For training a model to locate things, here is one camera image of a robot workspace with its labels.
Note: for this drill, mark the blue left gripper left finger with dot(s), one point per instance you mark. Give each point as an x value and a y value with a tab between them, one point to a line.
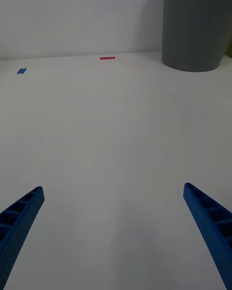
17	227

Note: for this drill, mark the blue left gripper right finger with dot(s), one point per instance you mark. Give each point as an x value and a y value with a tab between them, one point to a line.
215	224

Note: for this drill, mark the grey plastic waste bin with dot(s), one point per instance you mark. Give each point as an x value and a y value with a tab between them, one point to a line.
195	29

